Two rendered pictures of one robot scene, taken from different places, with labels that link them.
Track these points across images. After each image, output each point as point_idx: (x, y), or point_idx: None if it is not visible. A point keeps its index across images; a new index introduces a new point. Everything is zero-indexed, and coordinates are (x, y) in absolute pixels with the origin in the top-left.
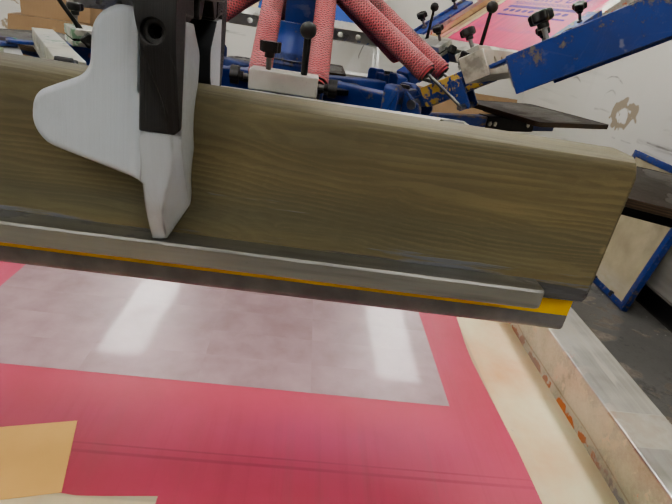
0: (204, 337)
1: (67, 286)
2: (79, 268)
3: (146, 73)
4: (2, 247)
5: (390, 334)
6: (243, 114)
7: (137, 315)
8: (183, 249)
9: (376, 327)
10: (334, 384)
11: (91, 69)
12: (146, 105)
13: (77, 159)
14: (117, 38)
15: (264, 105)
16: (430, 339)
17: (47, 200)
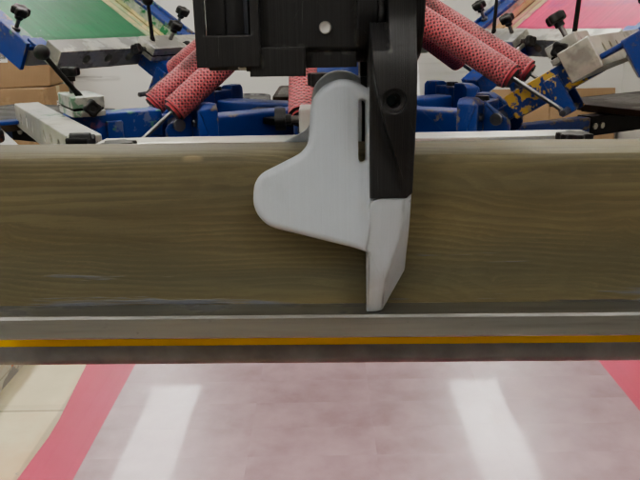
0: (367, 435)
1: (185, 397)
2: (270, 360)
3: (378, 142)
4: (190, 348)
5: (587, 406)
6: (453, 166)
7: (278, 420)
8: (402, 319)
9: (566, 399)
10: (545, 472)
11: (312, 146)
12: (378, 172)
13: (280, 239)
14: (337, 112)
15: (473, 153)
16: (639, 406)
17: (248, 288)
